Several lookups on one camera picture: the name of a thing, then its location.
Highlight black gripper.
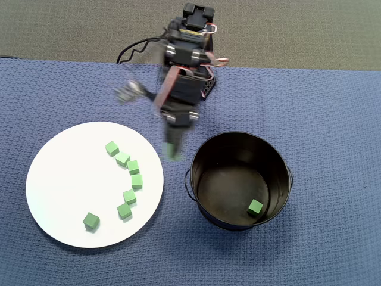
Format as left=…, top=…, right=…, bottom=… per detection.
left=160, top=73, right=207, bottom=150

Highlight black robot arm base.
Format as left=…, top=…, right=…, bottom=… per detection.
left=204, top=74, right=217, bottom=101

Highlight white round plate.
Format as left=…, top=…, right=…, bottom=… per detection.
left=25, top=121, right=165, bottom=249

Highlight black metal bucket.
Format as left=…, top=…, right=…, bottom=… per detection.
left=183, top=131, right=294, bottom=232

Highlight blue woven cloth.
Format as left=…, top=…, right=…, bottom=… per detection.
left=0, top=57, right=381, bottom=286

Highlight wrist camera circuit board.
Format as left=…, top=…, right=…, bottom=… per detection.
left=114, top=80, right=157, bottom=104

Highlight thin black camera cable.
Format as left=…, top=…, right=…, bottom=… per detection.
left=120, top=38, right=166, bottom=64

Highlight thick black cable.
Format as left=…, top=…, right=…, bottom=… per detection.
left=116, top=35, right=167, bottom=64

